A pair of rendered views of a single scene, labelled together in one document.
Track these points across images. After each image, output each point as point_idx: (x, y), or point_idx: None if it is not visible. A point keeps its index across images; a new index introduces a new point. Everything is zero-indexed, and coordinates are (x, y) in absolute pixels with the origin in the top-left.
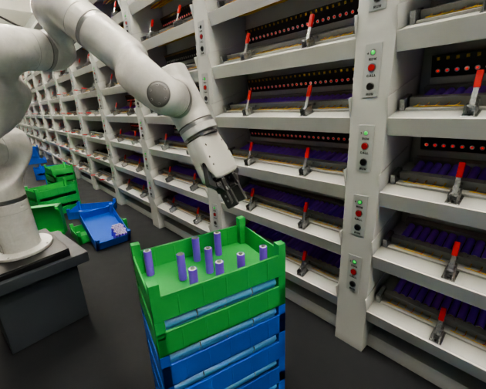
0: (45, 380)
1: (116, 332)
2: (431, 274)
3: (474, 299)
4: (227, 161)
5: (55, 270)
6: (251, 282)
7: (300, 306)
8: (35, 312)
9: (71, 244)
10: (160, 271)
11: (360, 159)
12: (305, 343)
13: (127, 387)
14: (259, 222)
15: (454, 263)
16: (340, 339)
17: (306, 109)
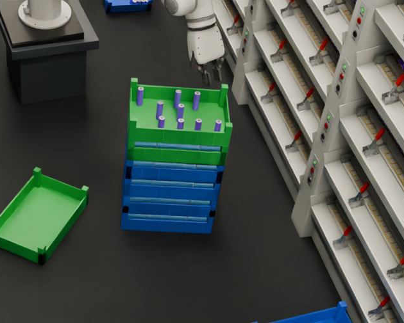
0: (45, 136)
1: (105, 124)
2: (345, 197)
3: (354, 225)
4: (213, 51)
5: (69, 50)
6: (199, 142)
7: (284, 180)
8: (44, 77)
9: (85, 22)
10: (146, 104)
11: (338, 84)
12: (258, 209)
13: (103, 170)
14: (276, 80)
15: (358, 197)
16: (292, 222)
17: (328, 9)
